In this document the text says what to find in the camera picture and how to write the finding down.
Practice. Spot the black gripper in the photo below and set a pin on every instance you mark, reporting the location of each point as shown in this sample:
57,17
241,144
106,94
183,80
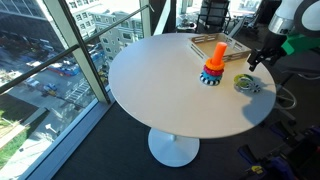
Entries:
271,43

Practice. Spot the orange stacking toy rod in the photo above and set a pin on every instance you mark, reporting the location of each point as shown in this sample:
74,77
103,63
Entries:
218,53

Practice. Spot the wooden slatted tray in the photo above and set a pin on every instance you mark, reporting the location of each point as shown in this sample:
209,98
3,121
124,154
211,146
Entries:
206,45

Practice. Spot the black chair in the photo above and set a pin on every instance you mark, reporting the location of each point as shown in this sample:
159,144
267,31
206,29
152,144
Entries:
211,15

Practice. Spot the pile of blue black clamps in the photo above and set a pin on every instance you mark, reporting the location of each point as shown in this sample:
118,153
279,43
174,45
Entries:
286,156

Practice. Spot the thin window mullion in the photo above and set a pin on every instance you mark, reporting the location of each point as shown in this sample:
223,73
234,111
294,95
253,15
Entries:
145,18

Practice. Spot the dark window handrail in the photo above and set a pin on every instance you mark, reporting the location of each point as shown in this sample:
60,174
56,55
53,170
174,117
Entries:
66,51

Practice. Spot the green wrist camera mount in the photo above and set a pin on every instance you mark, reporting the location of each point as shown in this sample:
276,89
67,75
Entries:
300,43

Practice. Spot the white table pedestal base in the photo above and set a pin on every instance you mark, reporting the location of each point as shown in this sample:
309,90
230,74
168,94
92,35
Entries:
173,150

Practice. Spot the wide window frame post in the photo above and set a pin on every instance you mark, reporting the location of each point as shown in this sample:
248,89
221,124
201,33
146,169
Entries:
80,50

